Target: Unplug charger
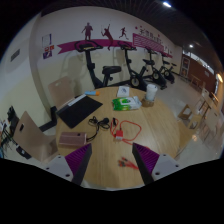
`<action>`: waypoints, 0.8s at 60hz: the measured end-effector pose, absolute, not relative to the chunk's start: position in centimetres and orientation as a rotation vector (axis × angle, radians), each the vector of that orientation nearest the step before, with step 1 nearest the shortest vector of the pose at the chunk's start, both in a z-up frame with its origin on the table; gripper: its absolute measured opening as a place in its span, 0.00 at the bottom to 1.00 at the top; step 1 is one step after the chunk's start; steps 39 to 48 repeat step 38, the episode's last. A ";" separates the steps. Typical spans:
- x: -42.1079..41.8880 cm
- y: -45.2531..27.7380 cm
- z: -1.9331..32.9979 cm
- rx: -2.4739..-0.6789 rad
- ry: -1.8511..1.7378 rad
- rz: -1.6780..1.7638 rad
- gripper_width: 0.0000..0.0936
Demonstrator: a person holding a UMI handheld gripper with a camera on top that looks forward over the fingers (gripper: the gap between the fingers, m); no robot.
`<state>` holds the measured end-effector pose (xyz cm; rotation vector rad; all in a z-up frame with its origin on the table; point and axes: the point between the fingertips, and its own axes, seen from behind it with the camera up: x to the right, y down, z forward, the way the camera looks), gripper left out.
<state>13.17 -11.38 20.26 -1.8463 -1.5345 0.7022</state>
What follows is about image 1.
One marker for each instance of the group of small wall posters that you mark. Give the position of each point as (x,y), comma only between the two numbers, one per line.
(46,40)

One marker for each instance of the white booklet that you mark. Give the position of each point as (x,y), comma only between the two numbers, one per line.
(123,91)

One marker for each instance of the blue and orange tube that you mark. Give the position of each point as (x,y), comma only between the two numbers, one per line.
(90,93)

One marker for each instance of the group of wooden chairs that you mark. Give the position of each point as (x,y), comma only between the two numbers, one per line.
(186,115)

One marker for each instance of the black equipment pile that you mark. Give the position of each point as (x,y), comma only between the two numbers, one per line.
(11,115)

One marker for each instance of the group of black exercise bikes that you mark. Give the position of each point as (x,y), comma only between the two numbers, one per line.
(111,70)

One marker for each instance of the white cup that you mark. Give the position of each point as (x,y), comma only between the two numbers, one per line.
(151,91)

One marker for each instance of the grey wall vent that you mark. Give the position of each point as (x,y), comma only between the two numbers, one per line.
(15,55)

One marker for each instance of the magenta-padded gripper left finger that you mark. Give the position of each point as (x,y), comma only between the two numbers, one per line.
(60,166)

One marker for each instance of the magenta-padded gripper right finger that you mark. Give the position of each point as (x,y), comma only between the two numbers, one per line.
(165,166)

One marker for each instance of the brown coaster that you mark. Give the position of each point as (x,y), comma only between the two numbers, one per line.
(146,103)

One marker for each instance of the green wet wipes pack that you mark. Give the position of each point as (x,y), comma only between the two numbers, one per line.
(125,103)

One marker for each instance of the round ceiling light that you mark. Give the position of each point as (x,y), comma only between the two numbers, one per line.
(167,4)
(191,45)

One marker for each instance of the black desk mat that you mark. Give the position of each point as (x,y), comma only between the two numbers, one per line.
(78,111)

